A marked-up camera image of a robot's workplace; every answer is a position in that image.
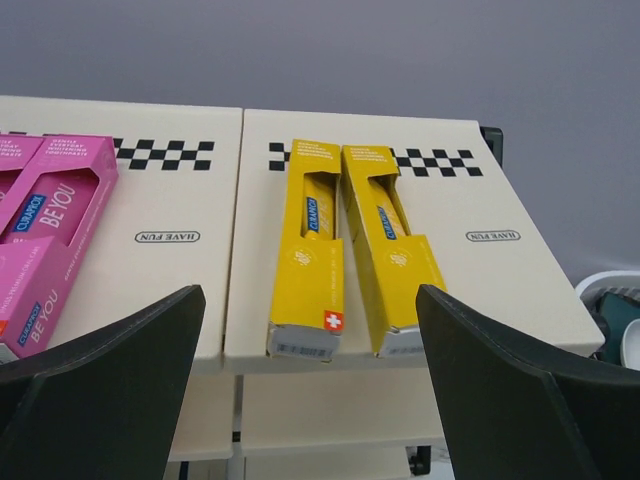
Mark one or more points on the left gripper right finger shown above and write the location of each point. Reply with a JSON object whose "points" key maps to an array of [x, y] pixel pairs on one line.
{"points": [[515, 407]]}

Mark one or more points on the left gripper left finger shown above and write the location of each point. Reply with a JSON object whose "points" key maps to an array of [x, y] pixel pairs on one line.
{"points": [[104, 405]]}

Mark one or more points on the dark teal bowl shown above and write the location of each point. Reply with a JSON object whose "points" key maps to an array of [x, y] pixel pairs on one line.
{"points": [[617, 312]]}

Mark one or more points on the pink toothpaste box long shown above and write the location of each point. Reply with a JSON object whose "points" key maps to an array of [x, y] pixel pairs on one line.
{"points": [[16, 153]]}

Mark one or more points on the white plastic dish basket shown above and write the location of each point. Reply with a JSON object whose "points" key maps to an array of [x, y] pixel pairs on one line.
{"points": [[620, 282]]}

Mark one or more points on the white plate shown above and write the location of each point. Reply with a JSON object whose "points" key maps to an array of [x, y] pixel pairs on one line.
{"points": [[630, 346]]}

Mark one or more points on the beige three-tier shelf rack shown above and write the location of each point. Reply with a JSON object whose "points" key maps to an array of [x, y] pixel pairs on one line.
{"points": [[202, 198]]}

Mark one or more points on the yellow toothpaste box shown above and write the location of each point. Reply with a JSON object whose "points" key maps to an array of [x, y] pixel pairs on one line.
{"points": [[306, 319], [391, 261]]}

